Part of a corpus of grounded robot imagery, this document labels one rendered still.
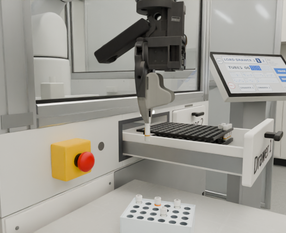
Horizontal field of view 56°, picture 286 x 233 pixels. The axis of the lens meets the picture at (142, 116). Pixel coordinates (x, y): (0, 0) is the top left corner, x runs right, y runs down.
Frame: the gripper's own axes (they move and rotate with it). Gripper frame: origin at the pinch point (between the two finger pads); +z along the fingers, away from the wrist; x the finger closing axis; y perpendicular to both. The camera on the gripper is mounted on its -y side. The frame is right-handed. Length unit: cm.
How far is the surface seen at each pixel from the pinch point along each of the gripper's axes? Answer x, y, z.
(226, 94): 91, 18, 0
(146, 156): 16.9, -3.9, 12.8
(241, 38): 190, 31, -42
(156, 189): 15.4, -0.8, 20.9
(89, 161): -2.1, -10.5, 9.2
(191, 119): 60, 4, 9
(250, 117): 111, 32, 13
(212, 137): 16.2, 12.4, 6.9
